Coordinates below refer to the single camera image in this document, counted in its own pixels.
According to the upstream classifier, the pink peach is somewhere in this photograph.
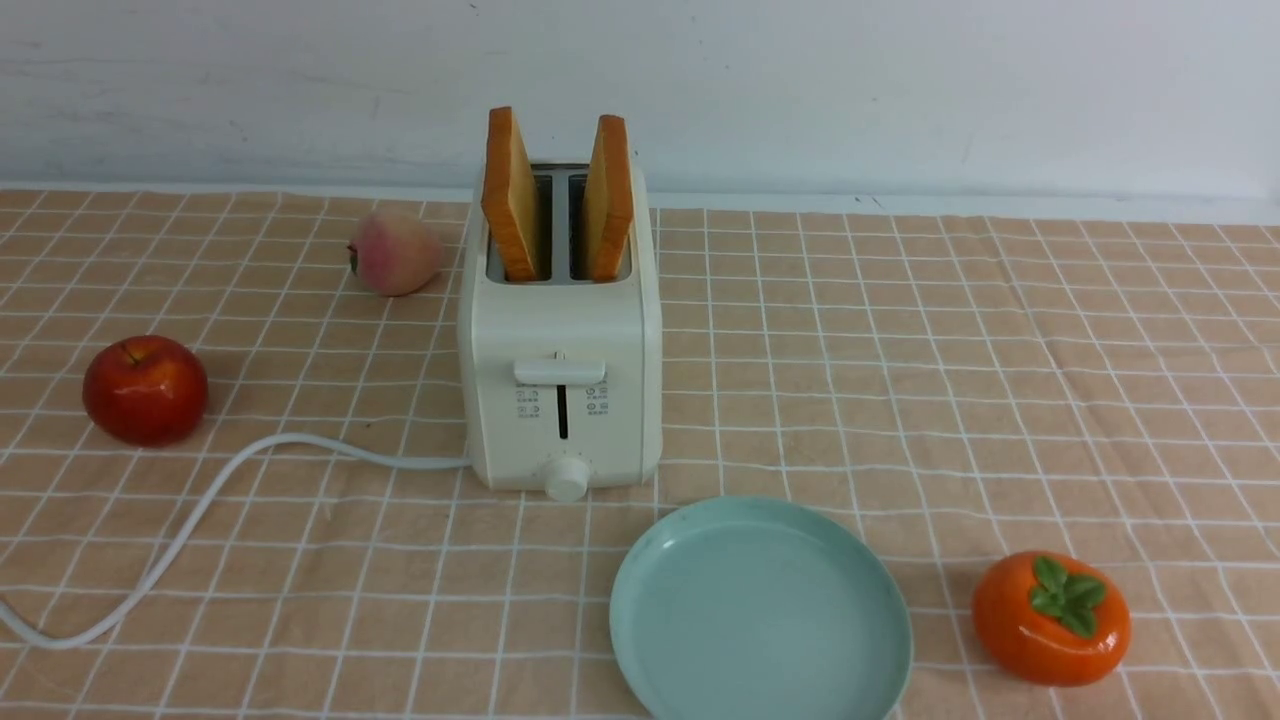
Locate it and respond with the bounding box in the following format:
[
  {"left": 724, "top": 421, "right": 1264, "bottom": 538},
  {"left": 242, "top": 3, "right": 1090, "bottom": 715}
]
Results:
[{"left": 346, "top": 210, "right": 445, "bottom": 297}]

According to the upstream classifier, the red apple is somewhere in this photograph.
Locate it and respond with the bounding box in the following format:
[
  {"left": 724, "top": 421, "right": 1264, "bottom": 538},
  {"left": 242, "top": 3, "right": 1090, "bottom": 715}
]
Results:
[{"left": 81, "top": 334, "right": 210, "bottom": 448}]

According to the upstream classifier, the white two-slot toaster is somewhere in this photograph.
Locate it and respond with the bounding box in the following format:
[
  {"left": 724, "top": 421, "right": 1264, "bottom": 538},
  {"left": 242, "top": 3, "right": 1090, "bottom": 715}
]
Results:
[{"left": 457, "top": 161, "right": 663, "bottom": 502}]

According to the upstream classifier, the light green plate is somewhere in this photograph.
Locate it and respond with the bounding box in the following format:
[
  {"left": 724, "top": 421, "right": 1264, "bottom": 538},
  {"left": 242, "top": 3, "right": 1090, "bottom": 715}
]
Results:
[{"left": 609, "top": 496, "right": 914, "bottom": 719}]

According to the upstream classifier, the orange persimmon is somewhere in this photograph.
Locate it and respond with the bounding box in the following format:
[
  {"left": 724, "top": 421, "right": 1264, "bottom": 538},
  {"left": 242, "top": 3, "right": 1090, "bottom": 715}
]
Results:
[{"left": 970, "top": 550, "right": 1133, "bottom": 688}]

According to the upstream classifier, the white power cord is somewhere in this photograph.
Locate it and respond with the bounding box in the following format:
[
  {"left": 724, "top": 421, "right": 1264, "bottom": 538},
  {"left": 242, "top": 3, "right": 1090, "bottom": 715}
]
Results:
[{"left": 0, "top": 433, "right": 471, "bottom": 651}]

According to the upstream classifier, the toast slice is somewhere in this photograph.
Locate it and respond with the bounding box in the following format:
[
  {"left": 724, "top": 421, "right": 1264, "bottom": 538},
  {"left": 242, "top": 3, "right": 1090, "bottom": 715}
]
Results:
[
  {"left": 582, "top": 114, "right": 635, "bottom": 282},
  {"left": 481, "top": 106, "right": 549, "bottom": 282}
]

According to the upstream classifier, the orange checked tablecloth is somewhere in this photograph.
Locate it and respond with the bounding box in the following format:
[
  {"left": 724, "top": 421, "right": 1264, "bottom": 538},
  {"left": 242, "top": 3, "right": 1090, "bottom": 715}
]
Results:
[{"left": 1, "top": 190, "right": 1279, "bottom": 719}]

